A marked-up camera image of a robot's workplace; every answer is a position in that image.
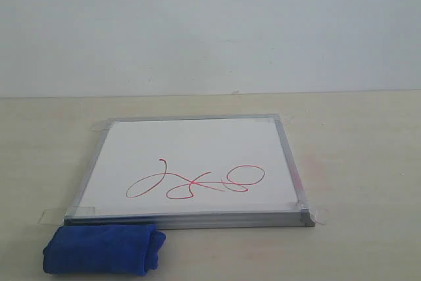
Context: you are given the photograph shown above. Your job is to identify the blue microfiber cloth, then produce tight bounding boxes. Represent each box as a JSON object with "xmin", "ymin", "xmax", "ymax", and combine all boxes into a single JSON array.
[{"xmin": 43, "ymin": 224, "xmax": 166, "ymax": 276}]

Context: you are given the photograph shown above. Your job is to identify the clear tape front right corner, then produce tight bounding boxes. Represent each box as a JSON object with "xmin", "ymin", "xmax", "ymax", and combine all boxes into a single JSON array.
[{"xmin": 292, "ymin": 202, "xmax": 329, "ymax": 227}]

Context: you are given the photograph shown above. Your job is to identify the white board with aluminium frame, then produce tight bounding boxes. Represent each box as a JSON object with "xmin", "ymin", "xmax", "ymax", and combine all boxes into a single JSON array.
[{"xmin": 64, "ymin": 115, "xmax": 315, "ymax": 229}]

